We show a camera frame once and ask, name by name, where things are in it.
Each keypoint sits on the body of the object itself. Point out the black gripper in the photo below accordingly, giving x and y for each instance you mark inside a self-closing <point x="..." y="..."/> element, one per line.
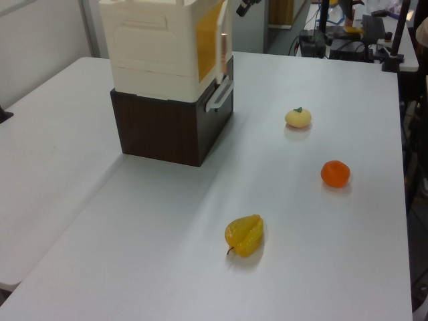
<point x="255" y="2"/>

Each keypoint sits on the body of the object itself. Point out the cabinet door with yellow pane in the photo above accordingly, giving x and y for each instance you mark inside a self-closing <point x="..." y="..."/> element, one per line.
<point x="214" y="43"/>

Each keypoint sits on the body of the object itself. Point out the cream plastic cabinet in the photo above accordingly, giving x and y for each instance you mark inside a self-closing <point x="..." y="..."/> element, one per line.
<point x="150" y="47"/>

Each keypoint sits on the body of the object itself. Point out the yellow wooden board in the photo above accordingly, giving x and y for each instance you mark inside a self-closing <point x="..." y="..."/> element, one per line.
<point x="287" y="12"/>

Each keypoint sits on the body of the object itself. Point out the black electronics box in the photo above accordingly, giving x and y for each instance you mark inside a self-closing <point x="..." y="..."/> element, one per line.
<point x="312" y="43"/>

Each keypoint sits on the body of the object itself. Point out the thin black pole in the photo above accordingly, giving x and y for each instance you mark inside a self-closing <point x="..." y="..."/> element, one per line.
<point x="322" y="16"/>

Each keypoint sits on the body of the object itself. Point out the yellow flat pad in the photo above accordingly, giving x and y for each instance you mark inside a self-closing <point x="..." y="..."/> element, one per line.
<point x="353" y="30"/>

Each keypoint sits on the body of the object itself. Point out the black flat controller box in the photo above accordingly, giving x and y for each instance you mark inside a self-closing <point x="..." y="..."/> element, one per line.
<point x="351" y="50"/>

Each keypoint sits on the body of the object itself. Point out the pale yellow toy fruit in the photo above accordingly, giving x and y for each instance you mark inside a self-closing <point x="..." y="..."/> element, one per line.
<point x="298" y="118"/>

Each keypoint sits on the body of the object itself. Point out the black keyboard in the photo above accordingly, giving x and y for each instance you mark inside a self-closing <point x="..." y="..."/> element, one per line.
<point x="372" y="28"/>

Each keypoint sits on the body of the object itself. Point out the dark brown wooden drawer box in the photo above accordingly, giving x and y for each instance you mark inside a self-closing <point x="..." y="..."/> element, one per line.
<point x="160" y="127"/>

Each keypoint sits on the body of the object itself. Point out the emergency stop button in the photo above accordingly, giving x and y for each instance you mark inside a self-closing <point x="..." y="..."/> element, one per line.
<point x="388" y="36"/>

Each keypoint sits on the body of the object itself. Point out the black pole with clamp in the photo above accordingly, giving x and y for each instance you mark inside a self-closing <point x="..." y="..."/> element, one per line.
<point x="398" y="36"/>

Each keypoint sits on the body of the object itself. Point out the orange toy fruit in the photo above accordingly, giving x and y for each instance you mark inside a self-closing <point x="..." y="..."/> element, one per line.
<point x="335" y="174"/>

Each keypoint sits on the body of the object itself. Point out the yellow toy starfruit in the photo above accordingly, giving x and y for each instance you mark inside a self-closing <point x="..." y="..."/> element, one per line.
<point x="245" y="235"/>

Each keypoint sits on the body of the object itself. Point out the black camera mount foot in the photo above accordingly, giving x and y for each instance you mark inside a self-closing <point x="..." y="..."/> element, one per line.
<point x="4" y="115"/>

